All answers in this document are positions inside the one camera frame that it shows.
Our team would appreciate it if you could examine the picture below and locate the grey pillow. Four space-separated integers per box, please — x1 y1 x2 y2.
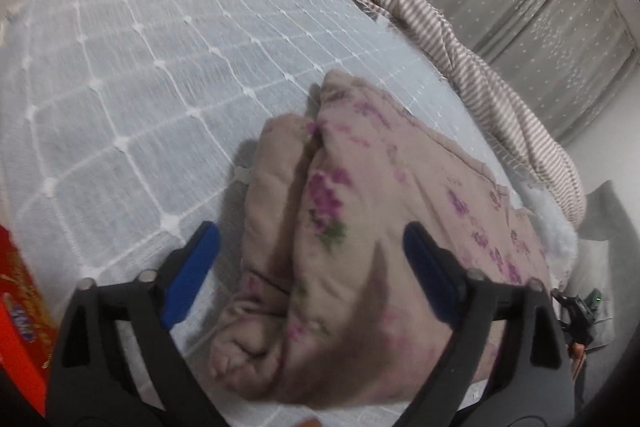
564 178 640 413

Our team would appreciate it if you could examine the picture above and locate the pink floral quilted garment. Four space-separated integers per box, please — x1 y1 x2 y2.
208 69 549 409

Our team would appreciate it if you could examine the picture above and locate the grey dotted curtain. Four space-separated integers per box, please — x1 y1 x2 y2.
427 0 639 145

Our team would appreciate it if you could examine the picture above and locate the brown striped blanket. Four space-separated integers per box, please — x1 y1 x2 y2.
356 0 587 228

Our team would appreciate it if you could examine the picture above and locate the red cardboard box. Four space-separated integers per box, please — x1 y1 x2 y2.
0 228 56 416

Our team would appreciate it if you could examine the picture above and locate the light blue grid bedspread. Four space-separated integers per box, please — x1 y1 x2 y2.
0 0 580 427

